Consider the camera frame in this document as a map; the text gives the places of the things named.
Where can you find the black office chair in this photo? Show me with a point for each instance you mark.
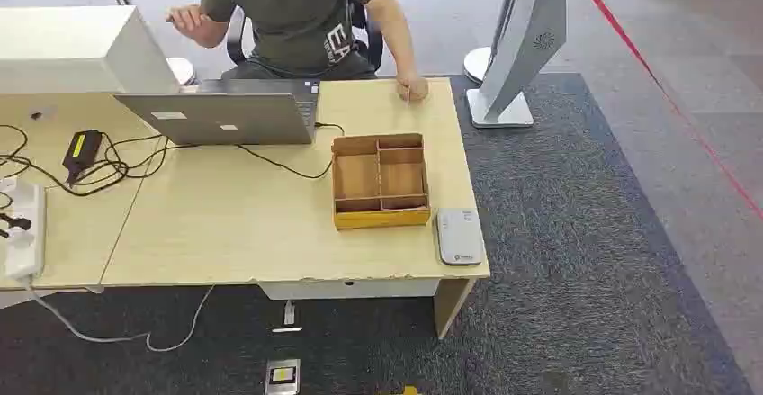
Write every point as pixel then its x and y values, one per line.
pixel 235 37

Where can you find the black power adapter yellow label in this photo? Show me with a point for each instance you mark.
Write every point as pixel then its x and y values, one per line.
pixel 81 149

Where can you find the person's right hand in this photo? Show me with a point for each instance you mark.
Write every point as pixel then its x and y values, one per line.
pixel 189 20

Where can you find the person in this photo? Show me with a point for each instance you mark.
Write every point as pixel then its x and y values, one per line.
pixel 292 11

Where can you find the black plug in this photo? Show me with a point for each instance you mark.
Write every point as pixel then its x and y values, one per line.
pixel 17 222

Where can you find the white power strip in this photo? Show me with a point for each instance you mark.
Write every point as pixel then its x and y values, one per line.
pixel 27 231

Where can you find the round white stand base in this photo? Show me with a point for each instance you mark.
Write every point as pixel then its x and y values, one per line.
pixel 183 70
pixel 475 63

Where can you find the white card reader device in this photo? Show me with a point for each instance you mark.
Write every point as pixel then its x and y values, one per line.
pixel 459 237

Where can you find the small white floor connector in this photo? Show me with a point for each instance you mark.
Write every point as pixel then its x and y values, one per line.
pixel 289 313

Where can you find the silver laptop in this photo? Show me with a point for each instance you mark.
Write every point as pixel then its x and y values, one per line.
pixel 226 118

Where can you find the person's left hand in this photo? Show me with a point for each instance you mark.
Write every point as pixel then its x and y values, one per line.
pixel 414 87

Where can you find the yellow floor marker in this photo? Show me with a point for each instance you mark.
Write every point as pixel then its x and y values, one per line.
pixel 409 391

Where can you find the dark grey carpet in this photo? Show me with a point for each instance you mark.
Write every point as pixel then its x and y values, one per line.
pixel 566 261

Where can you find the wooden desk leg panel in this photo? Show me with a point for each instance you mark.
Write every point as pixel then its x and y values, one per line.
pixel 450 309

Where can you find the large white box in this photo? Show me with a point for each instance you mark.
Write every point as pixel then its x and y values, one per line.
pixel 65 46

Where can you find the white desk underframe beam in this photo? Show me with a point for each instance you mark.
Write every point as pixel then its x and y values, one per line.
pixel 357 289

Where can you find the wooden compartment box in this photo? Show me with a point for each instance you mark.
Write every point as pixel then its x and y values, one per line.
pixel 357 177

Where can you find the steel floor socket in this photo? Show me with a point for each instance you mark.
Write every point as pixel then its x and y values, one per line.
pixel 282 375

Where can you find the silver standing display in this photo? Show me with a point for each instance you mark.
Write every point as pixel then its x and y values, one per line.
pixel 524 34

